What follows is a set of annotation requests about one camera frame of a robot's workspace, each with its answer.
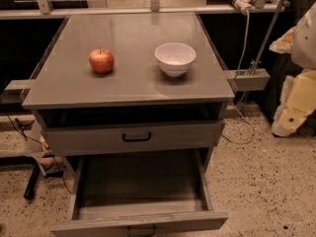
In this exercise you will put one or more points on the red apple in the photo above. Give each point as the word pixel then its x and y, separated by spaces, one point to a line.
pixel 101 60

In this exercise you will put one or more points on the grey right bracket block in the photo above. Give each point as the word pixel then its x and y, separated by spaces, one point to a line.
pixel 245 82

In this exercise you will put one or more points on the foam-padded gripper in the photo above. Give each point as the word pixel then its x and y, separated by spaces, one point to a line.
pixel 305 44

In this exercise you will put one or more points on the grey drawer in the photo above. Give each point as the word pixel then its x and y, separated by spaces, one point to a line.
pixel 140 195
pixel 135 137

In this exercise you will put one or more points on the white ceramic bowl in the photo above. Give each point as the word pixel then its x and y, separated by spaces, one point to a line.
pixel 175 58

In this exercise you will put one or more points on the grey left bracket block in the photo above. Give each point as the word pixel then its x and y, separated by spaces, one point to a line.
pixel 16 91

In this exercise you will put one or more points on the grey drawer cabinet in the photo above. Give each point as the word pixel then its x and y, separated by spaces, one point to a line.
pixel 68 92

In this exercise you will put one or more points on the black floor stand leg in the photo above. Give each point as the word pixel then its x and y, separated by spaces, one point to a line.
pixel 30 189

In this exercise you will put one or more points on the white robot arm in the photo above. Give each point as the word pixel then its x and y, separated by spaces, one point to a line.
pixel 308 22

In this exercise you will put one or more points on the grey bracket block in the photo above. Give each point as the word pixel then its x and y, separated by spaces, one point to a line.
pixel 245 82
pixel 16 91

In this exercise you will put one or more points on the diagonal metal rod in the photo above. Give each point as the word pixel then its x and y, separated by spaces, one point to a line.
pixel 254 64

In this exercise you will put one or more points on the grey top drawer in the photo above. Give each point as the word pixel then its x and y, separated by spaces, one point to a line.
pixel 135 137

